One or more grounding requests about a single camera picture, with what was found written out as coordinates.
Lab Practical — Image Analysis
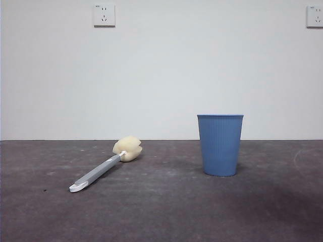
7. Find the blue ribbed plastic cup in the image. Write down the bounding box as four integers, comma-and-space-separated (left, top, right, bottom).
197, 113, 245, 177

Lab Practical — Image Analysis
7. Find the grey-handled sponge cup brush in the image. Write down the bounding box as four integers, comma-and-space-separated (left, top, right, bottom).
69, 135, 143, 194

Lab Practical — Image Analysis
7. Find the white wall socket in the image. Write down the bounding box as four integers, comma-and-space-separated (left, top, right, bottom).
306, 5, 323, 28
93, 4, 116, 28

